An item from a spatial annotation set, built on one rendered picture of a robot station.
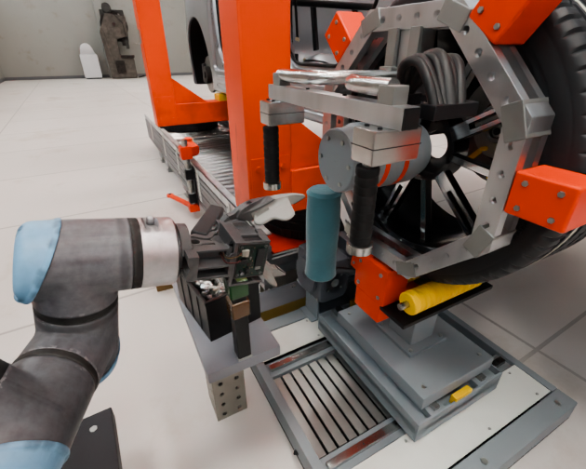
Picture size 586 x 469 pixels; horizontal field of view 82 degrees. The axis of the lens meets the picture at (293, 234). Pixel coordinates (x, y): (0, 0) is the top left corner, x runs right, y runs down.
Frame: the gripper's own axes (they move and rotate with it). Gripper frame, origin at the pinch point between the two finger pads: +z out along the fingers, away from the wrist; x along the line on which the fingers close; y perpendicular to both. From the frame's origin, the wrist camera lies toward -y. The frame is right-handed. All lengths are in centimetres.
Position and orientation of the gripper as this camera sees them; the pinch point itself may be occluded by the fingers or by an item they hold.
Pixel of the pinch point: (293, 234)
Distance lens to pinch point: 57.8
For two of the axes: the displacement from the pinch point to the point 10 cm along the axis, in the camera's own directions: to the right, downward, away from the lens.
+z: 8.5, -0.5, 5.3
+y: 4.9, 4.8, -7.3
